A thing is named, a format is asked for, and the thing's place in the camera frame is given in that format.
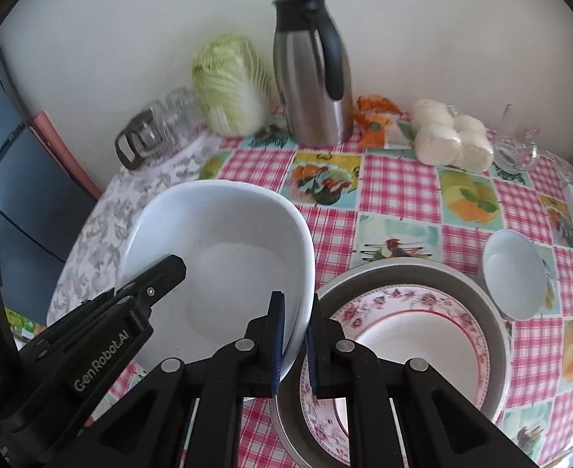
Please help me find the clear glass dish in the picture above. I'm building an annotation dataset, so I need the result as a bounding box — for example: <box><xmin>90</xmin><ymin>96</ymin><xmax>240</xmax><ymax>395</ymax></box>
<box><xmin>491</xmin><ymin>139</ymin><xmax>543</xmax><ymax>174</ymax></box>

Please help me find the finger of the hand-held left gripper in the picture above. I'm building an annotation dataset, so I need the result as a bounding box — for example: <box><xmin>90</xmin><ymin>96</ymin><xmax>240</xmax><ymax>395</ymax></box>
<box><xmin>116</xmin><ymin>254</ymin><xmax>188</xmax><ymax>311</ymax></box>

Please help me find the napa cabbage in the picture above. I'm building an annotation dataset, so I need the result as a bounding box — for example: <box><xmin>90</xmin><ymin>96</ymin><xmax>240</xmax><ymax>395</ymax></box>
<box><xmin>191</xmin><ymin>33</ymin><xmax>275</xmax><ymax>135</ymax></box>

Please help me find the metal basin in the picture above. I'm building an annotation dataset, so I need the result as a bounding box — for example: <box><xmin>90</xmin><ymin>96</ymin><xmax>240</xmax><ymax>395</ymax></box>
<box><xmin>269</xmin><ymin>258</ymin><xmax>514</xmax><ymax>468</ymax></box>

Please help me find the steel thermos jug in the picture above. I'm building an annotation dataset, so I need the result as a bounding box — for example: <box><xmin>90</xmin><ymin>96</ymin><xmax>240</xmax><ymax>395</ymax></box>
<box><xmin>273</xmin><ymin>0</ymin><xmax>354</xmax><ymax>146</ymax></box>

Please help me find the red ringed floral plate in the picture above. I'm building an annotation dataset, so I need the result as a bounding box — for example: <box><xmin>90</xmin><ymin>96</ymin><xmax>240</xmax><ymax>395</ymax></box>
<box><xmin>328</xmin><ymin>289</ymin><xmax>491</xmax><ymax>417</ymax></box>

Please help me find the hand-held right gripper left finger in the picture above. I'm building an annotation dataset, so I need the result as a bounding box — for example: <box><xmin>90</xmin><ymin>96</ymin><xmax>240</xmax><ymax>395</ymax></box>
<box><xmin>79</xmin><ymin>291</ymin><xmax>286</xmax><ymax>468</ymax></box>

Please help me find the green box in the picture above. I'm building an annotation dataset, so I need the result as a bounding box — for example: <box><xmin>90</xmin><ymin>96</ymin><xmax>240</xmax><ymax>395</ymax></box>
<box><xmin>4</xmin><ymin>306</ymin><xmax>43</xmax><ymax>342</ymax></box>

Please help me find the grey leaf tablecloth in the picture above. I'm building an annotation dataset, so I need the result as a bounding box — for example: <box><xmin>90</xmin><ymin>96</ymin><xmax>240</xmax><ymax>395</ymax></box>
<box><xmin>46</xmin><ymin>124</ymin><xmax>224</xmax><ymax>327</ymax></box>

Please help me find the large white bowl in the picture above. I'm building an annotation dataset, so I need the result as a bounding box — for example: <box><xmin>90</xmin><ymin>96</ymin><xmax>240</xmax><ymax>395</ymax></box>
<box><xmin>116</xmin><ymin>179</ymin><xmax>315</xmax><ymax>376</ymax></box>

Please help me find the glass jar with wire clamp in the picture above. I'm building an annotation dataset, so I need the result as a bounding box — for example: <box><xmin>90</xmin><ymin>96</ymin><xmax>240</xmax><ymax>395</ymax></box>
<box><xmin>115</xmin><ymin>107</ymin><xmax>170</xmax><ymax>170</ymax></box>

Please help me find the clear glass jar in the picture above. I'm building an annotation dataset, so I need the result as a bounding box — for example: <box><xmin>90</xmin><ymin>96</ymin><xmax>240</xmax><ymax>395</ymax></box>
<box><xmin>164</xmin><ymin>87</ymin><xmax>202</xmax><ymax>142</ymax></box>

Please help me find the bag of steamed buns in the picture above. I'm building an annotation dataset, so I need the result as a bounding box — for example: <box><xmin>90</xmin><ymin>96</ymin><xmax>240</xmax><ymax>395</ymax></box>
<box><xmin>411</xmin><ymin>99</ymin><xmax>496</xmax><ymax>174</ymax></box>

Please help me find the clear glass pitcher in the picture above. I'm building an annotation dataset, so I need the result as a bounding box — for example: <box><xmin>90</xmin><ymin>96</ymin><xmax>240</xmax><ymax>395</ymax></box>
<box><xmin>498</xmin><ymin>102</ymin><xmax>541</xmax><ymax>157</ymax></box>

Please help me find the small white bowl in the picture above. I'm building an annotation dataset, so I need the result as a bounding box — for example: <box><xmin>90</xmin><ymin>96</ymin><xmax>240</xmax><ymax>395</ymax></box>
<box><xmin>482</xmin><ymin>229</ymin><xmax>547</xmax><ymax>320</ymax></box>

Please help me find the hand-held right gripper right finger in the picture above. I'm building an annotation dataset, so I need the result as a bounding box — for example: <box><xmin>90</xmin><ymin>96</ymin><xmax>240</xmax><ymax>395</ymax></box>
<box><xmin>305</xmin><ymin>295</ymin><xmax>541</xmax><ymax>468</ymax></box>

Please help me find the orange snack packet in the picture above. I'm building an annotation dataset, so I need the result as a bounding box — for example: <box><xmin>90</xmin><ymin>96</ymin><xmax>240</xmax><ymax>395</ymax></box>
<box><xmin>355</xmin><ymin>95</ymin><xmax>414</xmax><ymax>149</ymax></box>

